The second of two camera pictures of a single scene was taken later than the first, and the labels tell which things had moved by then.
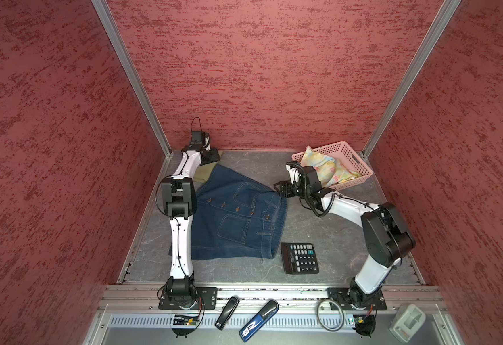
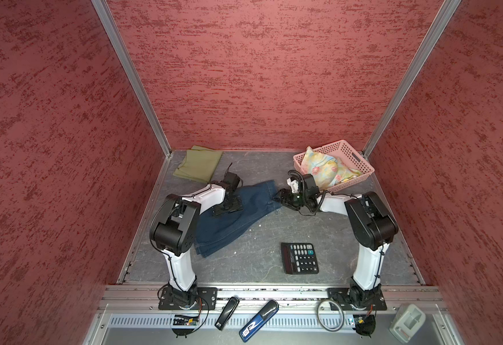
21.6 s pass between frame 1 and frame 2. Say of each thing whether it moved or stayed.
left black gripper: moved
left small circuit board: stayed
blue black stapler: stayed
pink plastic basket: stayed
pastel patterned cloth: stayed
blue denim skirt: moved
